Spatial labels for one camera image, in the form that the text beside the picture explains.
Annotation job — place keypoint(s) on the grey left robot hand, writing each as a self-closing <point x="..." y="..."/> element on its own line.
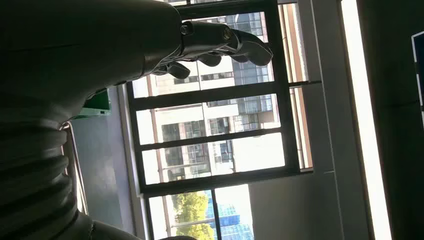
<point x="82" y="43"/>

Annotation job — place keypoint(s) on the green plastic crate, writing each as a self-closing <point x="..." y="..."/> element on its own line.
<point x="97" y="103"/>

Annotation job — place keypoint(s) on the ceiling light strip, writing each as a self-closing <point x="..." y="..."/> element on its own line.
<point x="364" y="126"/>

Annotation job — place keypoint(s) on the blue white-edged board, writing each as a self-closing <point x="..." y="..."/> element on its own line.
<point x="420" y="66"/>

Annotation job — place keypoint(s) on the dark window frame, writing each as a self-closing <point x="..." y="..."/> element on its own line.
<point x="212" y="94"/>

